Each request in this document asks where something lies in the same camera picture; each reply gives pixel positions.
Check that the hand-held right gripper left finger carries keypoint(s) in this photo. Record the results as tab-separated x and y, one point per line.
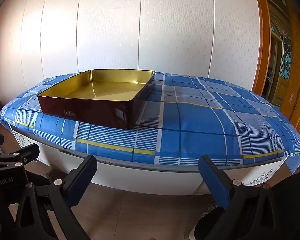
81	180

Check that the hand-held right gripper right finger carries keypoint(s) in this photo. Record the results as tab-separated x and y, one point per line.
214	182

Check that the dark red tin box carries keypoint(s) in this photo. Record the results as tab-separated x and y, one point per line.
90	112

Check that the white shoe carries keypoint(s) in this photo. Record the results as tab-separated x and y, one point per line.
207	211

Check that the white cabinet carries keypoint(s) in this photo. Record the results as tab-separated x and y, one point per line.
140	180

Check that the blue plaid cloth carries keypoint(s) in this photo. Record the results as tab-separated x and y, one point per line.
189	120

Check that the wooden door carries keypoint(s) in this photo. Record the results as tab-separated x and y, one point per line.
297	92

